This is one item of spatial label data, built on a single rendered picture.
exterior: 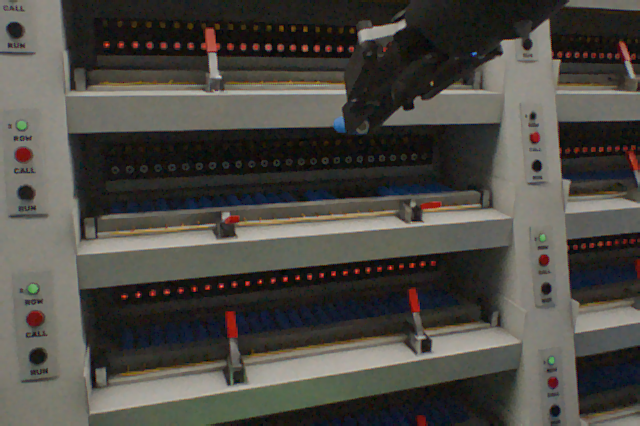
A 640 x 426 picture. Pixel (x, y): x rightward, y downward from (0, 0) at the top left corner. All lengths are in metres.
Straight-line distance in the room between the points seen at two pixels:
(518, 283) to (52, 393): 0.64
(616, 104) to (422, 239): 0.42
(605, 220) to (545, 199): 0.13
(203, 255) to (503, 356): 0.47
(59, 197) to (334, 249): 0.35
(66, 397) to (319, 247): 0.35
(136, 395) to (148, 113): 0.35
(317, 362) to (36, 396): 0.35
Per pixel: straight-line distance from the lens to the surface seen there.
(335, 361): 0.80
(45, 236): 0.72
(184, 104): 0.73
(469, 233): 0.85
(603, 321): 1.04
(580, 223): 0.98
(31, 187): 0.72
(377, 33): 0.45
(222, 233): 0.74
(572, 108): 0.99
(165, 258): 0.72
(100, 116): 0.73
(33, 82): 0.74
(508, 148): 0.89
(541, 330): 0.93
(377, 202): 0.83
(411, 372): 0.83
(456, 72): 0.52
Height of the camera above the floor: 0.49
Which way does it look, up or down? level
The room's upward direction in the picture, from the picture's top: 4 degrees counter-clockwise
